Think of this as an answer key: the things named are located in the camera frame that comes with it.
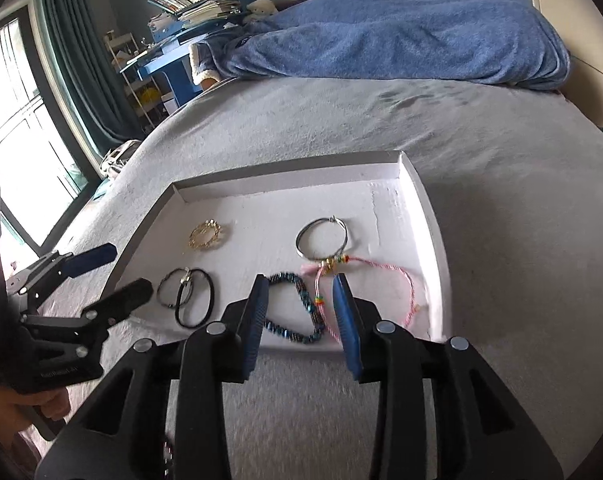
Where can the blue desk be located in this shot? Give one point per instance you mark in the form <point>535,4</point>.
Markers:
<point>176,75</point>

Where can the stack of papers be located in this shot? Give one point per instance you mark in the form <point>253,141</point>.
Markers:
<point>211,12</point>

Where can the blue fleece blanket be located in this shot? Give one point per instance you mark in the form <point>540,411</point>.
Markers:
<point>396,35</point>

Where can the white plush toy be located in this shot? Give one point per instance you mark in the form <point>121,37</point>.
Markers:
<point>260,9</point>

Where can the grey cardboard box lid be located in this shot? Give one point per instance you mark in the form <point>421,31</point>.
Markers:
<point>261,230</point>

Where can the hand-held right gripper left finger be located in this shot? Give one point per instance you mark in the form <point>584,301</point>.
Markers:
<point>254,325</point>

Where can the silver bangle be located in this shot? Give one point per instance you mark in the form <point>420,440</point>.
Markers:
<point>301,235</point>

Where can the window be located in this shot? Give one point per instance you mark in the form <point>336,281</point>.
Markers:
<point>16,125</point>

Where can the white bag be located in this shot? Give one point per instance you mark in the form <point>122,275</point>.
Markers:
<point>118,157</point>

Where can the yellow ball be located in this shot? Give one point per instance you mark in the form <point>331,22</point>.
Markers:
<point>149,96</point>

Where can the beige wardrobe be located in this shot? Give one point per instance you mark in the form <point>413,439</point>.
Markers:
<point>581,35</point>

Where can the teal curtain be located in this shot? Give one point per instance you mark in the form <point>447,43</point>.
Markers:
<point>86,50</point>

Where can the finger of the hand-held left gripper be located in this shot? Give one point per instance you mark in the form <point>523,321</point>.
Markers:
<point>88,256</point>
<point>129,296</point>

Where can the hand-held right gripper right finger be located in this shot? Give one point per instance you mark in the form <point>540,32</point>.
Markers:
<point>346,330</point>

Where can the person's left hand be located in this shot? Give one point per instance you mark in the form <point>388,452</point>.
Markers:
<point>56,404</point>

